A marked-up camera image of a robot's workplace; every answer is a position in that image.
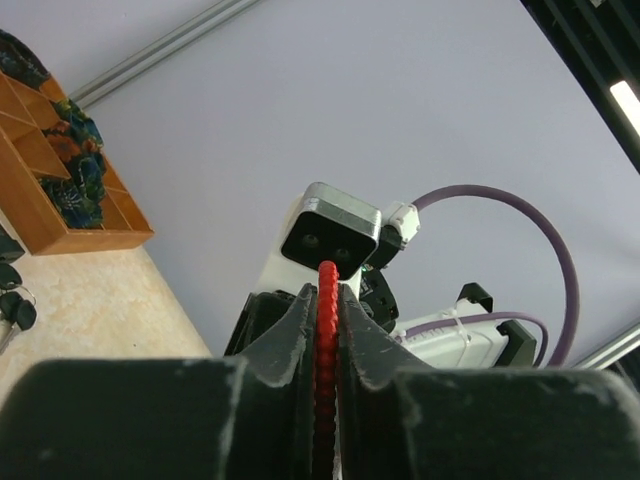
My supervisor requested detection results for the dark rolled item lower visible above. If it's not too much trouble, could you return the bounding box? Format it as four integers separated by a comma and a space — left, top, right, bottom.
38, 157, 106, 229

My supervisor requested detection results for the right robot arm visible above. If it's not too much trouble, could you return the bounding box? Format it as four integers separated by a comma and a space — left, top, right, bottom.
225, 261, 548, 378

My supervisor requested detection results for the dark rolled item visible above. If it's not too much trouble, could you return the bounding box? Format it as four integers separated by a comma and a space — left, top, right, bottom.
42, 98, 107, 174
1, 30, 51, 90
38, 157, 106, 229

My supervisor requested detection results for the dark rolled item top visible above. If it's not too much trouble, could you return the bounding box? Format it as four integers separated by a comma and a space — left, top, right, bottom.
1, 30, 51, 90

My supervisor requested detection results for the black-headed key bunch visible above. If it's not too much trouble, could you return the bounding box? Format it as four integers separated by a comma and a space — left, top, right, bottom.
1, 263, 37, 353

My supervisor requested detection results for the ceiling light fixture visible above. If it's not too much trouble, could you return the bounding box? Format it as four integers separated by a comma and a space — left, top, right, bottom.
609, 80, 640, 135

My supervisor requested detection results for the red cable seal lock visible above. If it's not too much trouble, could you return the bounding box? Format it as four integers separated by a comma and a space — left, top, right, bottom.
312, 261, 339, 479

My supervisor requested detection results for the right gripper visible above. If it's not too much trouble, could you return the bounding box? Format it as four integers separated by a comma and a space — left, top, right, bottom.
224, 267, 399, 356

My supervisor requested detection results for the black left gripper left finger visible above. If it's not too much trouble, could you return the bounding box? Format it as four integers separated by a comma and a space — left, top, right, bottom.
1, 285, 317, 479

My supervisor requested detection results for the dark rolled item middle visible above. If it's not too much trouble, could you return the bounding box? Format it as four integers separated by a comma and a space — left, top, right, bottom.
42, 98, 107, 174

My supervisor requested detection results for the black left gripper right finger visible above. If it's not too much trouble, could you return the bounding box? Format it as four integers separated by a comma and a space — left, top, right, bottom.
338, 286, 639, 479

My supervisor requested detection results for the wooden compartment tray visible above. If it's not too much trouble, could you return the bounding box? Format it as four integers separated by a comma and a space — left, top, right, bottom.
1, 75, 154, 255

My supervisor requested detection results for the aluminium frame post right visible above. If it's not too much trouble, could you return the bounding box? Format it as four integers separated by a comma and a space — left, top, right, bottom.
70, 0, 260, 109

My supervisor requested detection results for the black Kaijing padlock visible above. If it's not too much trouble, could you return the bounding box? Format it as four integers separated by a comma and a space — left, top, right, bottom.
0, 229, 25, 264

